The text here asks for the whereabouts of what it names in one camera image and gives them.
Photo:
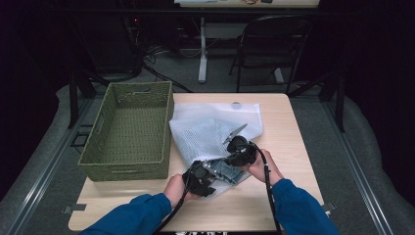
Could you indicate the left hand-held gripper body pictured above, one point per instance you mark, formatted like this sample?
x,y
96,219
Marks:
x,y
199,179

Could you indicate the light blue denim garment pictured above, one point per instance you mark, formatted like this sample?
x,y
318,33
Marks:
x,y
230,174

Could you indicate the dark cabinet with red light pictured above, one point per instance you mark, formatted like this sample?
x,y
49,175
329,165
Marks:
x,y
107,42

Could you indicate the white mesh laundry bag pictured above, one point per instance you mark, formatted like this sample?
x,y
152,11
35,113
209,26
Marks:
x,y
202,130

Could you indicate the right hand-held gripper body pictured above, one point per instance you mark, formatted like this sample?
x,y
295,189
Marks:
x,y
243,153

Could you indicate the metal floor rail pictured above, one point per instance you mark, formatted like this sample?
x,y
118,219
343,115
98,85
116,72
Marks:
x,y
359,176
42,179

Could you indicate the white desk leg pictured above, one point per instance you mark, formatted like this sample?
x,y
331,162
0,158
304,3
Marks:
x,y
203,55

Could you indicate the black metal stand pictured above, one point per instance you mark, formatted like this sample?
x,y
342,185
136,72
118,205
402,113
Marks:
x,y
340,101
73,98

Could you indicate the white desk foot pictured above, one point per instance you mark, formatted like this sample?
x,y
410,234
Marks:
x,y
279,76

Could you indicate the black folding chair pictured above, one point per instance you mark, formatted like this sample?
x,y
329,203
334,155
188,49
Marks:
x,y
270,39

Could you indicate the green woven basket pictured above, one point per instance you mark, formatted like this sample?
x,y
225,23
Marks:
x,y
130,130

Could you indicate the person's right hand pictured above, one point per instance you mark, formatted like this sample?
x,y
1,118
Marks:
x,y
261,169

